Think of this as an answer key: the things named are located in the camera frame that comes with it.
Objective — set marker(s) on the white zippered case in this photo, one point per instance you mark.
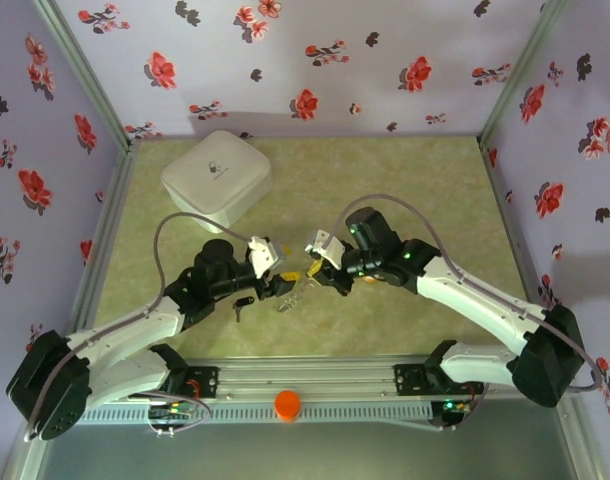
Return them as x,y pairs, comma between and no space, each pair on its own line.
217,180

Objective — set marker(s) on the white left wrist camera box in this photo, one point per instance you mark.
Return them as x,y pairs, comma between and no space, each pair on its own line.
265,255

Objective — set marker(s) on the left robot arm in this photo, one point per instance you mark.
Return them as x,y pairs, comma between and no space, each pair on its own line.
125,332

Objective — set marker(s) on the black key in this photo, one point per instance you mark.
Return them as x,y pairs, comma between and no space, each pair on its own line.
244,304

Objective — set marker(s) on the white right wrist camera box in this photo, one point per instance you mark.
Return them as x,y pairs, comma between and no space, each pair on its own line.
325,247

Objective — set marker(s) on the small orange key tag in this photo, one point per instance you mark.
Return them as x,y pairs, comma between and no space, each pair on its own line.
370,279

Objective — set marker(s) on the left circuit board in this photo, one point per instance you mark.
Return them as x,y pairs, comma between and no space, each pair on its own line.
172,412

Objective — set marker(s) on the circuit board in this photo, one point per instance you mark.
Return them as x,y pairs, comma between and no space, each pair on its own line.
172,412
452,410

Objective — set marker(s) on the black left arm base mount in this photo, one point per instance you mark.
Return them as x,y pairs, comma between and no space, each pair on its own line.
205,382

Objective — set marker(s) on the aluminium frame rail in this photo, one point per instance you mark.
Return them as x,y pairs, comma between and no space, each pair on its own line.
105,240
515,235

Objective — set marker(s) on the right circuit board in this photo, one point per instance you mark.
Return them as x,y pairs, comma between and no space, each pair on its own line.
452,410

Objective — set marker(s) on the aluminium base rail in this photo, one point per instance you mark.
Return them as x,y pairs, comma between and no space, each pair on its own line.
305,377

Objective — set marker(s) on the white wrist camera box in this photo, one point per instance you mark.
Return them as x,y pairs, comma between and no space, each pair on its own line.
325,247
265,255

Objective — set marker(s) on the aluminium frame post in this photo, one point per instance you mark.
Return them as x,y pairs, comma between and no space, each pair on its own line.
85,75
525,70

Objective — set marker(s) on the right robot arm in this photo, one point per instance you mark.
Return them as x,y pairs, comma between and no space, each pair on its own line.
485,305

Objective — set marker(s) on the orange round cap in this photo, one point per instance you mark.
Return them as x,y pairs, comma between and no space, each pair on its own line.
287,406

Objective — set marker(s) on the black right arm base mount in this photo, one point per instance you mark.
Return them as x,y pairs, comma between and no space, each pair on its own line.
410,380

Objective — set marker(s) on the aluminium frame bar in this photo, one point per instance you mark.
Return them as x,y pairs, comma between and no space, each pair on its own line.
25,465
580,445

